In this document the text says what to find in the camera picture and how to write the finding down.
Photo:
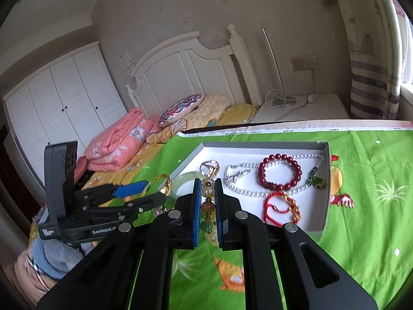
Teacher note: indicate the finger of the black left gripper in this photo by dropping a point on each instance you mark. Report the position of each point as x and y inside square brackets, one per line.
[145, 203]

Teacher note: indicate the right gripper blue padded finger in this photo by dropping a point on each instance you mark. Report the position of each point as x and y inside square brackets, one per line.
[131, 189]

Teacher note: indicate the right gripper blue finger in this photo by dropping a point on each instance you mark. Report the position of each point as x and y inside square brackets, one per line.
[220, 211]
[195, 209]

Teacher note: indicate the pale green jade bangle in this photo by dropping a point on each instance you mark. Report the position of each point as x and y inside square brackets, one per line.
[186, 180]

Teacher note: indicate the gold bangle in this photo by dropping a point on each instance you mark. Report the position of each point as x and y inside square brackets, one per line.
[164, 183]

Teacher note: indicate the green jade pendant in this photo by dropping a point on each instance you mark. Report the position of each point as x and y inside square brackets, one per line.
[314, 181]

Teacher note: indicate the grey jewelry tray box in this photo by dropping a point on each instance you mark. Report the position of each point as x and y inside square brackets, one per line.
[239, 162]

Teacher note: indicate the gloved left hand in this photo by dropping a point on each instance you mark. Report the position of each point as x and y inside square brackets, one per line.
[55, 258]

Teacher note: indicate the pink folded quilt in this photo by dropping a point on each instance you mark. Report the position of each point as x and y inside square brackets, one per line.
[114, 147]

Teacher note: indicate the yellow floral pillow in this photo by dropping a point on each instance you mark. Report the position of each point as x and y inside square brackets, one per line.
[212, 111]

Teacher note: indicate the embroidered round pillow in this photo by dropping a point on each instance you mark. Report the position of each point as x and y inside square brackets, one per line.
[180, 109]

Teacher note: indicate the white wardrobe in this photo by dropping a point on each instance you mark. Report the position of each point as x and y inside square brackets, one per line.
[72, 98]

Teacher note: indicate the white desk lamp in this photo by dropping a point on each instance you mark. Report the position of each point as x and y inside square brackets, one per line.
[279, 99]

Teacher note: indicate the white wooden headboard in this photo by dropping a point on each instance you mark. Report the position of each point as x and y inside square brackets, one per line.
[181, 66]

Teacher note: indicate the white bedside table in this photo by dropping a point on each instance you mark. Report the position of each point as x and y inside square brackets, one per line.
[313, 107]

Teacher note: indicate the green cartoon print cloth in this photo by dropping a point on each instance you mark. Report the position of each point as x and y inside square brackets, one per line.
[354, 197]

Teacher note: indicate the striped printed curtain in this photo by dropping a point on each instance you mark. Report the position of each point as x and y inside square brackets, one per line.
[375, 49]

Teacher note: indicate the wall power socket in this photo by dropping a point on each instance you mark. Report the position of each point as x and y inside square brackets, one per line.
[305, 63]

